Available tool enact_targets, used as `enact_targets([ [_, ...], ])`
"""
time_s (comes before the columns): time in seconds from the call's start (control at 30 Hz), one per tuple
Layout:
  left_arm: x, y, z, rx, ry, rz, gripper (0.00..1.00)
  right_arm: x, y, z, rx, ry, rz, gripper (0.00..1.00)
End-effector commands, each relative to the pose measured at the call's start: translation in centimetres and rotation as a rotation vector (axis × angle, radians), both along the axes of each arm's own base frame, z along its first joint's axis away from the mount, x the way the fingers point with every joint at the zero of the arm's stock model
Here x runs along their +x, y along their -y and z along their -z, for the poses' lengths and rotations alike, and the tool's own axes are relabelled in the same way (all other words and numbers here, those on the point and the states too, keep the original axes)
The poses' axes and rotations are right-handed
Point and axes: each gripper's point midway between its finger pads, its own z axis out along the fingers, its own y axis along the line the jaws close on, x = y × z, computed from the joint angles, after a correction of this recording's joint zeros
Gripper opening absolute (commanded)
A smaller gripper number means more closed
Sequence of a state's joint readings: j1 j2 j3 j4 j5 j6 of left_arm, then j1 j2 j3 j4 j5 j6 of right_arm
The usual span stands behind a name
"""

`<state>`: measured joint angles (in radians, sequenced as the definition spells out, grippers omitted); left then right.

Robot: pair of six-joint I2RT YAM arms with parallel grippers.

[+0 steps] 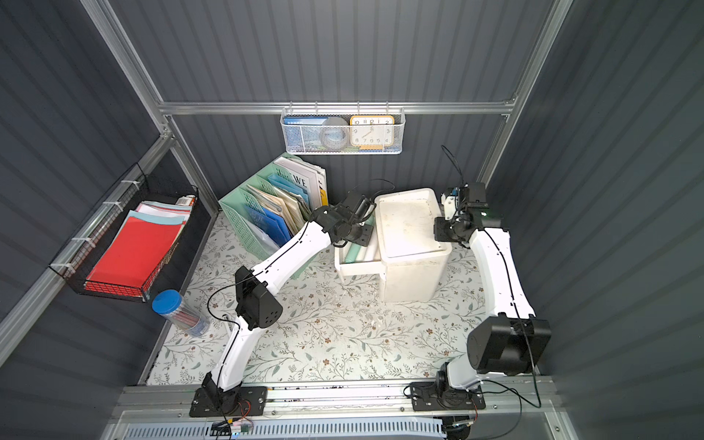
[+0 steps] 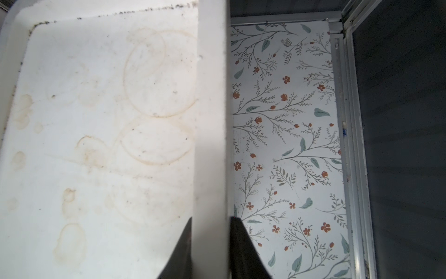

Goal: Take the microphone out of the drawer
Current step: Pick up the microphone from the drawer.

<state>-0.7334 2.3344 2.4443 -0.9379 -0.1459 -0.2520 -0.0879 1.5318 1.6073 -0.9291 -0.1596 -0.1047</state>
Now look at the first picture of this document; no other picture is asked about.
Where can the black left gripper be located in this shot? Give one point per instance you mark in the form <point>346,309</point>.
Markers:
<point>360,230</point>

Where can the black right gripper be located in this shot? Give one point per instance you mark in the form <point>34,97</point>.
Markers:
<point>446,229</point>

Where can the white three-drawer storage unit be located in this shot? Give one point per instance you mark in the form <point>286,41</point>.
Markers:
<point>413,260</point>

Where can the white microphone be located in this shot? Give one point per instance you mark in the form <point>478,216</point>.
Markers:
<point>371,250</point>

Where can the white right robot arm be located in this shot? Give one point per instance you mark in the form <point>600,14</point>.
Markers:
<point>510,339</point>

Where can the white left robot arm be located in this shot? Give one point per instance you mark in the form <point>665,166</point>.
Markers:
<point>257,306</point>

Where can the white magazine in organizer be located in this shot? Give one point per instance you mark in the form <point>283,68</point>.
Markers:
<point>311,178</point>

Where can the blue folder in organizer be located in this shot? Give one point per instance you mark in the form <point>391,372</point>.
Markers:
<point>271,224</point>

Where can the grey tape roll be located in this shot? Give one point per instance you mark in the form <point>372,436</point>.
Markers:
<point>334,133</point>

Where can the yellow alarm clock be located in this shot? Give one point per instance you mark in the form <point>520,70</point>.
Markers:
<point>372,132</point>

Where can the blue box in basket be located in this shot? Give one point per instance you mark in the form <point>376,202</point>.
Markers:
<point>301,133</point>

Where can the mint green file organizer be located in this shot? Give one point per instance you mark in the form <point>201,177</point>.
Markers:
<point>270,207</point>

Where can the blue-lid clear jar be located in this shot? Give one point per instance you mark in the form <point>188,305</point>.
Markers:
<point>171,305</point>

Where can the white ribbed front cover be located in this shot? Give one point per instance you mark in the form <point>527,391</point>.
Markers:
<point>349,428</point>

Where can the red paper folder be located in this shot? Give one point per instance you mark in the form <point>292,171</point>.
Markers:
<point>141,244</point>

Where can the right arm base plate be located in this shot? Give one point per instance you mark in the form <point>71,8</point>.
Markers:
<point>426,396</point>

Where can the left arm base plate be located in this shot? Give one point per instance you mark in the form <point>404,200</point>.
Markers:
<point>242,400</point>

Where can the black wire wall tray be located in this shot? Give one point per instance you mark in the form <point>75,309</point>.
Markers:
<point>160,189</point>

